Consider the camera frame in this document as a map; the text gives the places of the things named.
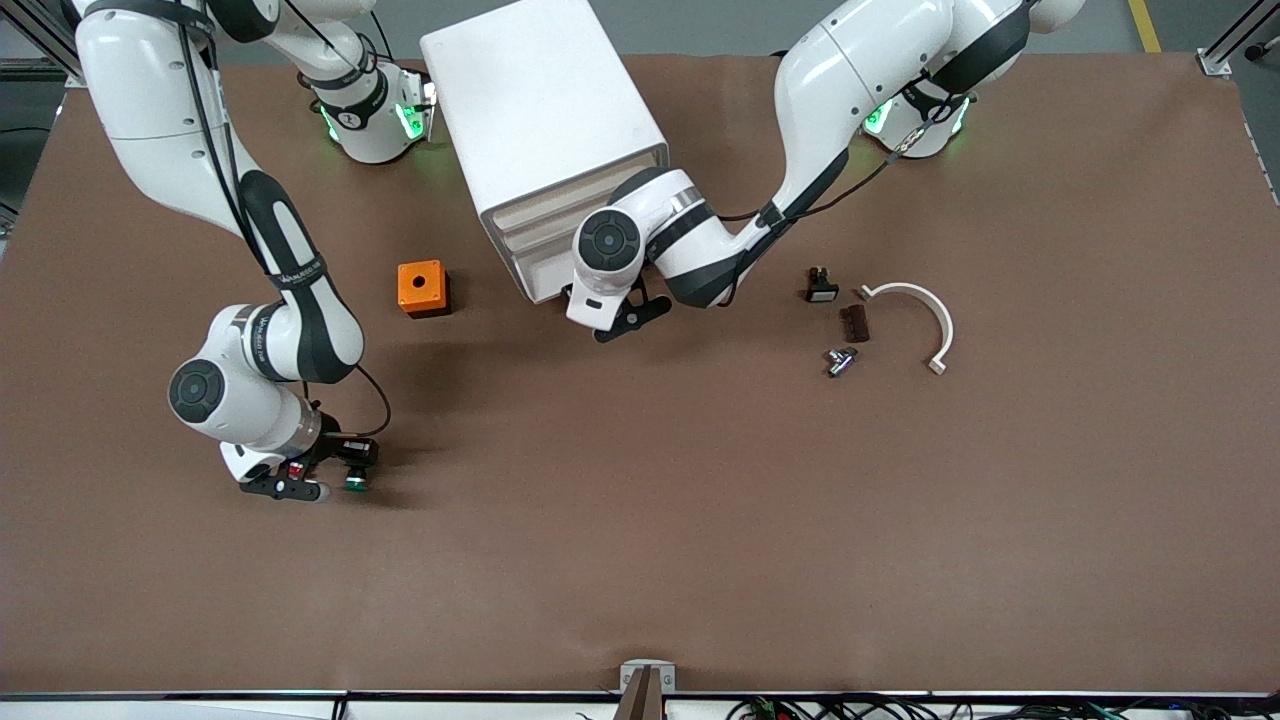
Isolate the orange box with hole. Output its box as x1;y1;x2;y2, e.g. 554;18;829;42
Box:
397;260;452;320

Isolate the brown table mat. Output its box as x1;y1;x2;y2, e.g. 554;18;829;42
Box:
0;52;1280;696

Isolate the white curved plastic arc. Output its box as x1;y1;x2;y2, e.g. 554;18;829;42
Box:
857;281;956;377

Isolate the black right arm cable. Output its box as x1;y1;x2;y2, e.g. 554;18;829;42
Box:
178;0;394;440

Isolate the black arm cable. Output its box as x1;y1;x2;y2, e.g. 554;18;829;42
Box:
718;95;967;224
178;0;394;440

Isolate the grey metal bracket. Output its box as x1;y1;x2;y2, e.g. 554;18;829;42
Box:
619;659;677;695

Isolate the aluminium profile post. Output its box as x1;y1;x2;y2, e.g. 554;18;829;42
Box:
612;668;668;720

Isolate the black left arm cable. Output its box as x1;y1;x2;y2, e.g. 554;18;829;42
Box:
718;95;967;224

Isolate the aluminium frame profile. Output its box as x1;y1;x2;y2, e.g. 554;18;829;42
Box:
0;0;83;89
1198;0;1280;81

